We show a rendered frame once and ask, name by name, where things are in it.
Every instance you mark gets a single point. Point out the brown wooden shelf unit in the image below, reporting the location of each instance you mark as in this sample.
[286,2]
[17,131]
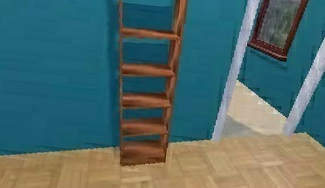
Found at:
[141,151]

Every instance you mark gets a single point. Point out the dark red framed window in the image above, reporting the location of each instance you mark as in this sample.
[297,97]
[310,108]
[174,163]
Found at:
[278,22]

